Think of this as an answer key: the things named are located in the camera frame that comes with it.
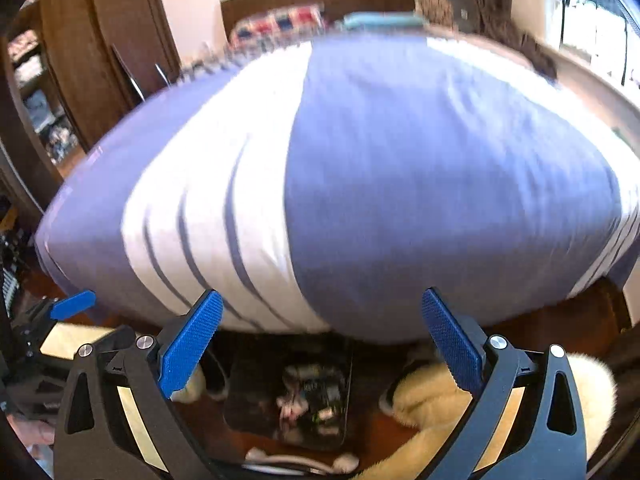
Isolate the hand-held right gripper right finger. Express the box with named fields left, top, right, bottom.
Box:
left=421, top=287, right=588, bottom=480

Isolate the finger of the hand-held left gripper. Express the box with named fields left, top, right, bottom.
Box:
left=47, top=290, right=97, bottom=322

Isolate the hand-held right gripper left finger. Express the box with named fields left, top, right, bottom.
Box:
left=52, top=289, right=224, bottom=480

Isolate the black bin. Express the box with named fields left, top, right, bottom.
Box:
left=222, top=335, right=356, bottom=453

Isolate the cream fluffy slipper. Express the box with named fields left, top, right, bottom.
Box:
left=380, top=350, right=617, bottom=480
left=174, top=357, right=232, bottom=405

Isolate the blue white striped blanket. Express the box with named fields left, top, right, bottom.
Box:
left=35, top=30, right=640, bottom=346

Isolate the cluttered shelf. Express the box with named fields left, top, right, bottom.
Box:
left=7, top=25, right=86, bottom=166

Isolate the brown wooden wardrobe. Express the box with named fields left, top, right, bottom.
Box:
left=37, top=0, right=181, bottom=151

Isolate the grey zigzag patterned blanket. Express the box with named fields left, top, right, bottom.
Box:
left=180, top=40, right=301, bottom=83

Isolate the beige bed sheet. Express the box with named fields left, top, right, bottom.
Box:
left=500, top=35, right=640, bottom=161

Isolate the brown curtain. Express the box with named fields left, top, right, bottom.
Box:
left=422, top=0, right=558, bottom=81

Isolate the teal pillow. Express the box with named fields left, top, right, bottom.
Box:
left=342, top=11, right=426, bottom=31

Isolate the plaid pillow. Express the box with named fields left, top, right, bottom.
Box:
left=230, top=4, right=326, bottom=43

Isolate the round patterned cushion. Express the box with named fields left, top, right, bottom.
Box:
left=417, top=0, right=481, bottom=31

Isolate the white storage box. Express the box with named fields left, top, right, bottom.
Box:
left=510, top=0, right=563, bottom=43

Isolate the black metal rack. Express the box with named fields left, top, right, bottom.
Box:
left=560, top=0, right=640, bottom=86

